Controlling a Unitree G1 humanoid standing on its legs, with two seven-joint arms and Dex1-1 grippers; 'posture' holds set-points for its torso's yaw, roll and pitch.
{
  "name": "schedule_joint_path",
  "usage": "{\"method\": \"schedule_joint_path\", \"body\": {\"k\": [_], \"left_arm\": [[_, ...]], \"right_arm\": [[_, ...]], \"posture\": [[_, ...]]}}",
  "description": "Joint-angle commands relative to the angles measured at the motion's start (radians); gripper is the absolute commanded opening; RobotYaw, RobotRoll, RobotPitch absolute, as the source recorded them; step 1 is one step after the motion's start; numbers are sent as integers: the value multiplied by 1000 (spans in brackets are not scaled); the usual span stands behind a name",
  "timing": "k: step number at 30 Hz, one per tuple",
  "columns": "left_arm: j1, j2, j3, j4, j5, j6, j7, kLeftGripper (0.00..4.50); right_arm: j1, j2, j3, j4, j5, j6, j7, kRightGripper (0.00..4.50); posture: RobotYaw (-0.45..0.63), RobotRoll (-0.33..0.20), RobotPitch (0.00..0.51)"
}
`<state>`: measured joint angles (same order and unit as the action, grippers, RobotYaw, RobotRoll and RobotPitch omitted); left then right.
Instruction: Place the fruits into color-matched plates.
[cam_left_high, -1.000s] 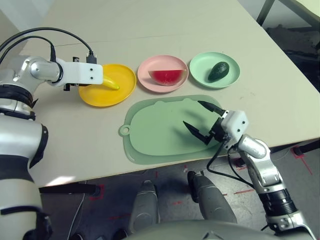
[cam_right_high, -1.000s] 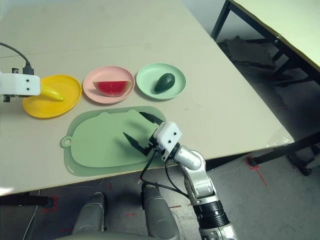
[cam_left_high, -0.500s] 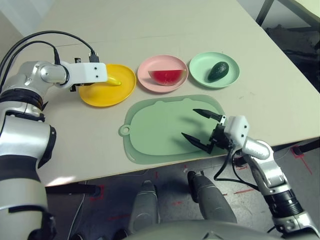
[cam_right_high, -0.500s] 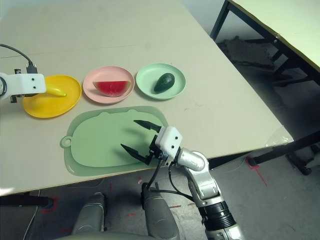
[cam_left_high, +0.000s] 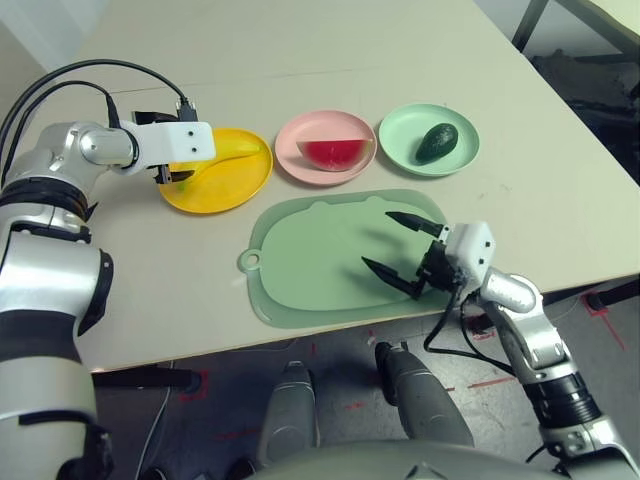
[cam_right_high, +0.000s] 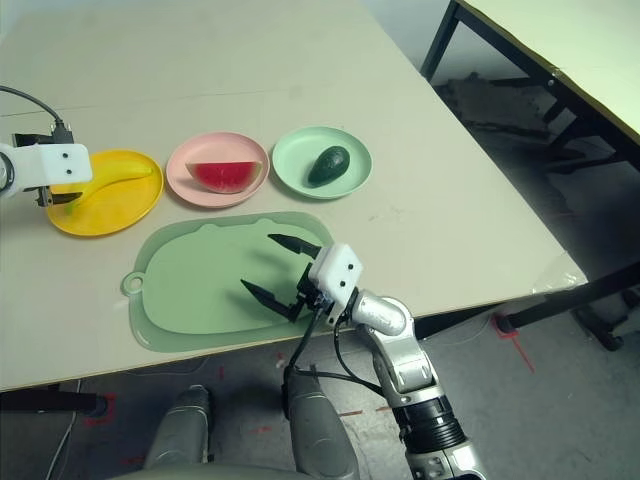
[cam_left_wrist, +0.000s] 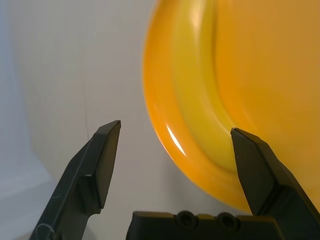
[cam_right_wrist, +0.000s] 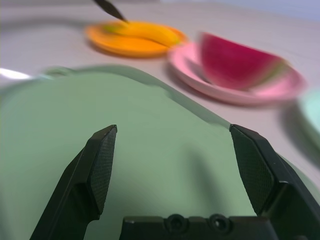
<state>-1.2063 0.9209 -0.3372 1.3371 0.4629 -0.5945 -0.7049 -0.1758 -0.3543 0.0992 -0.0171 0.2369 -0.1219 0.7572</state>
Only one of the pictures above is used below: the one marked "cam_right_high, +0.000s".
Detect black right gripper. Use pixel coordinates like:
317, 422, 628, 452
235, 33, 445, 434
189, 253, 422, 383
239, 233, 329, 324

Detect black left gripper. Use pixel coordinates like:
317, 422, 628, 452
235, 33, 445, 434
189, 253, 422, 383
33, 185, 85, 208

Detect yellow toy banana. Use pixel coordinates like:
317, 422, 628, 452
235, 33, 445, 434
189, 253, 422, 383
64, 158, 155, 216

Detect red toy watermelon slice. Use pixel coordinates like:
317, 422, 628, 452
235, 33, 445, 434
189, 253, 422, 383
186, 160, 263, 195

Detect dark green toy avocado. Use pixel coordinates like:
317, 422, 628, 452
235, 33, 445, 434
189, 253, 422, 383
306, 146, 351, 187

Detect yellow plastic plate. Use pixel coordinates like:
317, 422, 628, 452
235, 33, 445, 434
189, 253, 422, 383
46, 148, 165, 238

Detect green cutting board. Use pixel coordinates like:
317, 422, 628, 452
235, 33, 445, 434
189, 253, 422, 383
120, 210, 334, 354

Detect mint green plastic plate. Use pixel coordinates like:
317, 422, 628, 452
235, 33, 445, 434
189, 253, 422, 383
271, 126, 374, 201

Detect pink plastic plate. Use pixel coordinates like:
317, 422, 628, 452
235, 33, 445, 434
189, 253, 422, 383
165, 132, 269, 209

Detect grey right robot leg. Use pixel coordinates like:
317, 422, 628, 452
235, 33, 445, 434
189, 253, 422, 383
282, 372, 361, 480

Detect grey robot leg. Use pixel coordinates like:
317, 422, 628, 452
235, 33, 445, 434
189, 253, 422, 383
142, 384, 214, 471
282, 372, 361, 480

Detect grey left robot leg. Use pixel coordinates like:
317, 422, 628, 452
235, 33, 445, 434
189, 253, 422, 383
142, 384, 214, 471

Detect grey robot torso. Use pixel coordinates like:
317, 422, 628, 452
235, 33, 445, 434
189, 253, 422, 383
107, 459, 301, 480

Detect clear plastic corner film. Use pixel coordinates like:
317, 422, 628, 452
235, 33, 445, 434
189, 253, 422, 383
532, 252, 589, 296

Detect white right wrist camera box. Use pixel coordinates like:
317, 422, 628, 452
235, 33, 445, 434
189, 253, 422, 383
307, 242, 365, 326

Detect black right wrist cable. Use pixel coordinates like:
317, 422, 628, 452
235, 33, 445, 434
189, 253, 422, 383
282, 307, 401, 401

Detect black table frame bar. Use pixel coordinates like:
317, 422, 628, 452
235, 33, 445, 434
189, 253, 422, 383
492, 257, 640, 334
0, 389, 109, 417

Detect thin white floor cable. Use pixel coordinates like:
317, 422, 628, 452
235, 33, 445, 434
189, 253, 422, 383
47, 382, 81, 480

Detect side table with dark frame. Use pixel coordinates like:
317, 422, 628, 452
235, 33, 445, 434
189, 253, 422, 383
421, 0, 640, 351

